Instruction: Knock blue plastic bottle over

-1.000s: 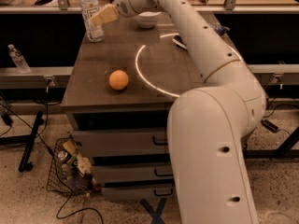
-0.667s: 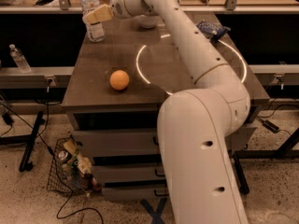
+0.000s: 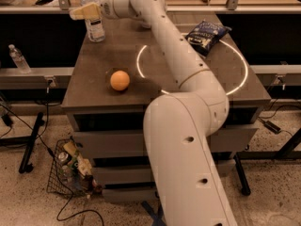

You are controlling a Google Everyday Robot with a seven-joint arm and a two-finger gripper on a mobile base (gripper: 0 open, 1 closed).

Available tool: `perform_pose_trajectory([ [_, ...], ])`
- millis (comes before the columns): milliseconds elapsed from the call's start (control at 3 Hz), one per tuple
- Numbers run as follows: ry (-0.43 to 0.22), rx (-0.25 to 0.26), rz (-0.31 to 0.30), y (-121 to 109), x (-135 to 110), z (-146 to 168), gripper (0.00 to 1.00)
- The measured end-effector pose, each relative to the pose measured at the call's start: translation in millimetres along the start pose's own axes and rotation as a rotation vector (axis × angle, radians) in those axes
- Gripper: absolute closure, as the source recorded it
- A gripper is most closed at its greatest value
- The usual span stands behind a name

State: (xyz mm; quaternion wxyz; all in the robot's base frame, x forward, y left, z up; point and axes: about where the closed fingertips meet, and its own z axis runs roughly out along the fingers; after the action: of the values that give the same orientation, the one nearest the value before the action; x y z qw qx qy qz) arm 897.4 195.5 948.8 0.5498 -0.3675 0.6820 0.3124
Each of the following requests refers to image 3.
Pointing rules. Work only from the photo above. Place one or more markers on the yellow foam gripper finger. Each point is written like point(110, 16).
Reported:
point(88, 11)

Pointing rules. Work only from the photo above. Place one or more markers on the clear plastic water bottle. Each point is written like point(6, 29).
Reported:
point(94, 27)

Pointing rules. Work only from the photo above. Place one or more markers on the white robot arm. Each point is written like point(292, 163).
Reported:
point(177, 125)

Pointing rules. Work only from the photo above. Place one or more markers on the small water bottle on ledge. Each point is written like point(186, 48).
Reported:
point(18, 59)

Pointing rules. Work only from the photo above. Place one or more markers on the orange ball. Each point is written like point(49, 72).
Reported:
point(120, 80)

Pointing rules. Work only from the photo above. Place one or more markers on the blue chip bag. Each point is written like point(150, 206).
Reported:
point(204, 36)

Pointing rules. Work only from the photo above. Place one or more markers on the black table leg left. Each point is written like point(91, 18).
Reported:
point(28, 141)

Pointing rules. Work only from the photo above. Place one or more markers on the black table leg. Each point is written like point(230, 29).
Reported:
point(286, 152)
point(28, 141)

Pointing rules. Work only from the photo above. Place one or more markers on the black power adapter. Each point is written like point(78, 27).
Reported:
point(272, 127)

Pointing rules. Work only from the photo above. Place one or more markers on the black table leg right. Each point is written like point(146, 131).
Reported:
point(286, 152)

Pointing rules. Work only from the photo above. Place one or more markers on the black wire basket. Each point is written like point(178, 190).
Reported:
point(71, 173)

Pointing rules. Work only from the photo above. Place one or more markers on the middle drawer with handle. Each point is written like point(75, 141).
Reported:
point(116, 172)

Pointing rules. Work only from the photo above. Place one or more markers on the drawer with handle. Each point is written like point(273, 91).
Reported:
point(116, 172)
point(132, 194)
point(109, 144)

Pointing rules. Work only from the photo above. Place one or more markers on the bottom drawer with handle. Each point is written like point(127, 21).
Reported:
point(132, 194)

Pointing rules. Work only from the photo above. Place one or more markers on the top drawer with handle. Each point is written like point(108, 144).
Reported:
point(109, 144)

